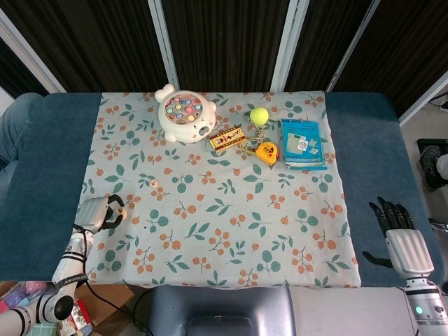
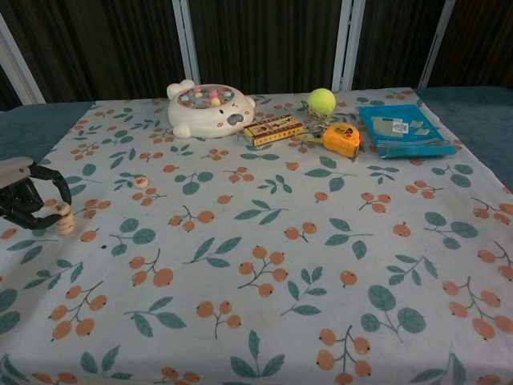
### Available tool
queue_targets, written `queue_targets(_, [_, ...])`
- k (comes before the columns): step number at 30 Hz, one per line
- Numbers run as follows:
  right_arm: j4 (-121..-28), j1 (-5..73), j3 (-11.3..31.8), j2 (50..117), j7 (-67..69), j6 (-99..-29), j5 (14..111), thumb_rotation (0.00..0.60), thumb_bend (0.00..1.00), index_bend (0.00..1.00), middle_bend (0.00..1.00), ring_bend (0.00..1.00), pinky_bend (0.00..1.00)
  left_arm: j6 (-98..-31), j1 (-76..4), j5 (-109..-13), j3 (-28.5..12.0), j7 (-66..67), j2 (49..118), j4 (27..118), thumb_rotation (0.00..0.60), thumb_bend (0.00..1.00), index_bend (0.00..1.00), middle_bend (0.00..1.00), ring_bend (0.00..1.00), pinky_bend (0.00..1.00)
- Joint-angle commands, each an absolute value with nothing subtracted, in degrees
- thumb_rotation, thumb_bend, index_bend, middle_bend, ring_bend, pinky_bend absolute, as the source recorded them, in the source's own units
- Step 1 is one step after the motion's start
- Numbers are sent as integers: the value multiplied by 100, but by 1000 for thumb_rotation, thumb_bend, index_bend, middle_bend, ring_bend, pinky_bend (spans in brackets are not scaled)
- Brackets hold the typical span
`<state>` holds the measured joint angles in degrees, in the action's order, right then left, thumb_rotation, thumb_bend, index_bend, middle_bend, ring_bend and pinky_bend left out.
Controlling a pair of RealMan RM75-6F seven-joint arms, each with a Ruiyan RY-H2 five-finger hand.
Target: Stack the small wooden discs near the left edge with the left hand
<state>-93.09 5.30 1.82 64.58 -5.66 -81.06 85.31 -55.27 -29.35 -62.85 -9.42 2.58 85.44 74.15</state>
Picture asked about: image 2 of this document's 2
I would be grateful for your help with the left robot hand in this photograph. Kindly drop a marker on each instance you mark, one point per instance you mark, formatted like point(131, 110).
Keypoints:
point(16, 196)

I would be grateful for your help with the wooden chess piece red character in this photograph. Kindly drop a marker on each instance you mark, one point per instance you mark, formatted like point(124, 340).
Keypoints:
point(140, 182)
point(67, 217)

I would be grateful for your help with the blue velvet table cover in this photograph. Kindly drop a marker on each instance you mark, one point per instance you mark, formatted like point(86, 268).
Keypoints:
point(24, 132)

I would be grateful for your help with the white seal fishing toy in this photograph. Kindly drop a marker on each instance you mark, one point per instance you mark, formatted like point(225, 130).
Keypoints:
point(208, 118)

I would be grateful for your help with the floral fruit print tablecloth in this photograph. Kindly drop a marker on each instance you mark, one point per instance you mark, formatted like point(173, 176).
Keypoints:
point(256, 240)

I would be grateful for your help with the yellow red card box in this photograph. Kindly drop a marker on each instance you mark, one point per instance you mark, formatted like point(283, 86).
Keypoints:
point(272, 130)

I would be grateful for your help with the yellow tennis ball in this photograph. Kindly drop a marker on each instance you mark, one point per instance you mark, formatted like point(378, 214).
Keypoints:
point(321, 101)

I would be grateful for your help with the yellow tape measure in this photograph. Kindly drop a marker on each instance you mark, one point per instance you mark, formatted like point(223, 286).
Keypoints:
point(340, 140)

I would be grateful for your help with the blue flat package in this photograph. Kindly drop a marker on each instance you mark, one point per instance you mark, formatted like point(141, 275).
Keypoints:
point(372, 120)

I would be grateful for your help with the dark screen panel white frame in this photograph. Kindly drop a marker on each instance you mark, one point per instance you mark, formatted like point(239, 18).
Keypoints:
point(264, 44)
point(100, 44)
point(481, 40)
point(393, 40)
point(5, 94)

